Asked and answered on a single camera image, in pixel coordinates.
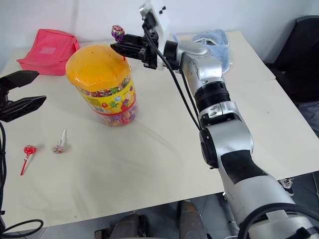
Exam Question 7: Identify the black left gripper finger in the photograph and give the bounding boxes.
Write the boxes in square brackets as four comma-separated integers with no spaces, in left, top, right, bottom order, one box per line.
[0,70,40,93]
[0,95,47,123]

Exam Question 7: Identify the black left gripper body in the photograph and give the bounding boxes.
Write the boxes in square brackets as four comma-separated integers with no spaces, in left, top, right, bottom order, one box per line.
[0,86,10,111]

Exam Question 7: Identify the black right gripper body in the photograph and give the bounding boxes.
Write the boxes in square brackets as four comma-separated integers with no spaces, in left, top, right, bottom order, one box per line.
[139,11,161,71]

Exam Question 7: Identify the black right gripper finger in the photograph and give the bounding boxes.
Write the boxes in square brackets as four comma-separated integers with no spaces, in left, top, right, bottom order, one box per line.
[110,42,145,62]
[123,34,146,48]

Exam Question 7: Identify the purple lollipop red stick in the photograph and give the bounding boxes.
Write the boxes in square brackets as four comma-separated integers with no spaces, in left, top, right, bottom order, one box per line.
[111,24,126,61]

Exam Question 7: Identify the orange jar lid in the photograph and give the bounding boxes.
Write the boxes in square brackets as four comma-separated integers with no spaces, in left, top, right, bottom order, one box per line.
[65,44,132,93]

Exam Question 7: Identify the clear plastic lollipop jar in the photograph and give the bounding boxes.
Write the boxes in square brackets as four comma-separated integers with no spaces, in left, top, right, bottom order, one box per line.
[77,73,139,128]

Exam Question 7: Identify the pink fabric bag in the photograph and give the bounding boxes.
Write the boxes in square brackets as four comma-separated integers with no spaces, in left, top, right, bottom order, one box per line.
[16,28,81,76]

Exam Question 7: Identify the multicoloured lollipop white stick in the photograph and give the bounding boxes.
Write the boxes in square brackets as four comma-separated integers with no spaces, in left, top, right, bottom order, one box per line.
[51,128,68,155]

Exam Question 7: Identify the light blue towel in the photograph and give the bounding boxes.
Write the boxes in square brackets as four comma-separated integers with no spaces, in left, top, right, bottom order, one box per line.
[191,28,234,74]

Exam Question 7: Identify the black office chair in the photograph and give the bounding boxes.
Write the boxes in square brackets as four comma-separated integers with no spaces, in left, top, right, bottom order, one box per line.
[265,15,319,104]

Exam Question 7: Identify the dark rounded shape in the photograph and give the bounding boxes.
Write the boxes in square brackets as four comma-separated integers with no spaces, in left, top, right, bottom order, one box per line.
[109,213,150,239]
[178,199,208,239]

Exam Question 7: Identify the person's leg in jeans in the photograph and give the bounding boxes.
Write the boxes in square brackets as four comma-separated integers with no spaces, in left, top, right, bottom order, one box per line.
[297,101,319,139]

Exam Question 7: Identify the dark blue sneaker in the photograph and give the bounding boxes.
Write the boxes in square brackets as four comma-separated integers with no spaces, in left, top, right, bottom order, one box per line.
[278,177,296,198]

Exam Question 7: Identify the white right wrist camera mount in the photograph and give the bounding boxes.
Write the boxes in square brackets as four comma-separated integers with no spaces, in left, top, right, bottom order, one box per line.
[139,0,175,71]

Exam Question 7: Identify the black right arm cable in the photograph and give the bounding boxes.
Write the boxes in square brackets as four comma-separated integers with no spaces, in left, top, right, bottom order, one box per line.
[142,23,204,132]

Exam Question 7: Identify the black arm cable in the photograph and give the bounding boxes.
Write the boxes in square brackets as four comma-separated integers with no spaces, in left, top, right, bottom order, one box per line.
[142,23,204,132]
[0,121,7,218]

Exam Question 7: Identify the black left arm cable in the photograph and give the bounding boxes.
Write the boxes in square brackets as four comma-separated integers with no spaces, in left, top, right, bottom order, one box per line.
[0,121,7,218]

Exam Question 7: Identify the black looped cable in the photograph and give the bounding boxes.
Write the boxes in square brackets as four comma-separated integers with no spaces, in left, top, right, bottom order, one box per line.
[0,219,45,236]

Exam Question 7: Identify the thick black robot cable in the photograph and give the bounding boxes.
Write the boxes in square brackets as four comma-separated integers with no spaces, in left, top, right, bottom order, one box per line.
[238,203,319,239]

